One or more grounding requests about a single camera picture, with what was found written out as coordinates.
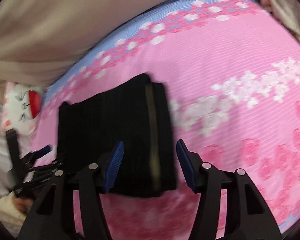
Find black pants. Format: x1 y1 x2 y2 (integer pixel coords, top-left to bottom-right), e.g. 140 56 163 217
57 73 177 198

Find cartoon face pillow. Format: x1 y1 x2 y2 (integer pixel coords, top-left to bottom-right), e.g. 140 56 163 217
1 81 44 137

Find pink rose bed sheet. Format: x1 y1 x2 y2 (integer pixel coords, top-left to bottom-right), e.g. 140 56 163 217
32 0 300 232

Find person's left hand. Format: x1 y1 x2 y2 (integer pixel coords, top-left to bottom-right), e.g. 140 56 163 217
13 197 33 214

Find beige curtain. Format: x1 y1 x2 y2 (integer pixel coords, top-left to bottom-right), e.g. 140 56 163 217
0 0 166 99

